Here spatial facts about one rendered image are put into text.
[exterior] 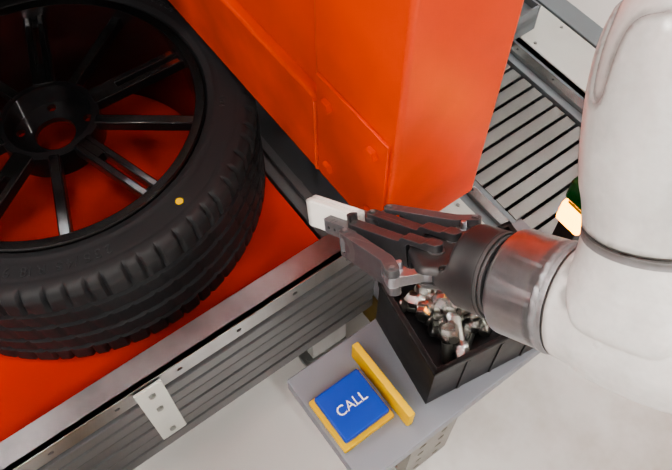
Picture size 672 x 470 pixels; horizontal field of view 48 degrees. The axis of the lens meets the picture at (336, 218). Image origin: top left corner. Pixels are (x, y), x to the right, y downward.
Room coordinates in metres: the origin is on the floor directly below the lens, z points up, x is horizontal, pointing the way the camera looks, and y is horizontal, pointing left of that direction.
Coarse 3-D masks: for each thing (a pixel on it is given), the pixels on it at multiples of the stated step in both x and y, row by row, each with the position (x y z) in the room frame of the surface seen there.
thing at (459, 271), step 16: (480, 224) 0.32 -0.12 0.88; (464, 240) 0.30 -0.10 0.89; (480, 240) 0.30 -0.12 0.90; (496, 240) 0.30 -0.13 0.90; (416, 256) 0.31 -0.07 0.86; (432, 256) 0.31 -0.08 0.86; (448, 256) 0.31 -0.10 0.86; (464, 256) 0.29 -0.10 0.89; (480, 256) 0.29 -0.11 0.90; (432, 272) 0.29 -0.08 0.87; (448, 272) 0.28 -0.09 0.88; (464, 272) 0.28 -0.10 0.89; (480, 272) 0.27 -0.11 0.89; (432, 288) 0.28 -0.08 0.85; (448, 288) 0.27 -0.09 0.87; (464, 288) 0.27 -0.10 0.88; (480, 288) 0.26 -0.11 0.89; (464, 304) 0.26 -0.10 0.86; (480, 304) 0.26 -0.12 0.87
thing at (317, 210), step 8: (312, 200) 0.41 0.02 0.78; (320, 200) 0.41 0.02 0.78; (312, 208) 0.41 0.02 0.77; (320, 208) 0.40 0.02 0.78; (328, 208) 0.40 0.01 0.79; (336, 208) 0.39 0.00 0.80; (344, 208) 0.39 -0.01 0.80; (312, 216) 0.40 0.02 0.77; (320, 216) 0.40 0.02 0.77; (336, 216) 0.39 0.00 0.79; (344, 216) 0.38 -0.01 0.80; (312, 224) 0.40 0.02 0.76; (320, 224) 0.39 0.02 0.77
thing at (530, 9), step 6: (528, 0) 1.38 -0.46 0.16; (534, 0) 1.37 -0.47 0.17; (522, 6) 1.37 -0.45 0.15; (528, 6) 1.37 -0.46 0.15; (534, 6) 1.36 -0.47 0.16; (540, 6) 1.35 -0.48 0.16; (522, 12) 1.35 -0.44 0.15; (528, 12) 1.33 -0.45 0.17; (534, 12) 1.34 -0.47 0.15; (522, 18) 1.32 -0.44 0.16; (528, 18) 1.33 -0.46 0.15; (534, 18) 1.35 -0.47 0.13; (522, 24) 1.32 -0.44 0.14; (528, 24) 1.34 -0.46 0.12; (534, 24) 1.35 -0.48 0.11; (516, 30) 1.31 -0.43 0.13; (522, 30) 1.33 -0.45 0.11; (528, 30) 1.34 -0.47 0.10; (516, 36) 1.32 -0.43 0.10
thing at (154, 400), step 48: (336, 240) 0.59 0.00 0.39; (288, 288) 0.51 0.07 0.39; (336, 288) 0.55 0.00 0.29; (192, 336) 0.43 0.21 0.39; (240, 336) 0.45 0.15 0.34; (96, 384) 0.36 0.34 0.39; (144, 384) 0.36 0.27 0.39; (192, 384) 0.39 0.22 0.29; (48, 432) 0.29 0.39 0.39; (96, 432) 0.30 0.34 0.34
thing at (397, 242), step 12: (348, 216) 0.37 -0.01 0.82; (360, 228) 0.36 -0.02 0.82; (372, 228) 0.36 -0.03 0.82; (372, 240) 0.35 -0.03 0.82; (384, 240) 0.34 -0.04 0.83; (396, 240) 0.33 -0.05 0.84; (408, 240) 0.33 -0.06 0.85; (420, 240) 0.33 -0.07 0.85; (432, 240) 0.32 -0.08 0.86; (396, 252) 0.33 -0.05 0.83; (432, 252) 0.31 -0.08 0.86; (408, 264) 0.32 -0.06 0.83
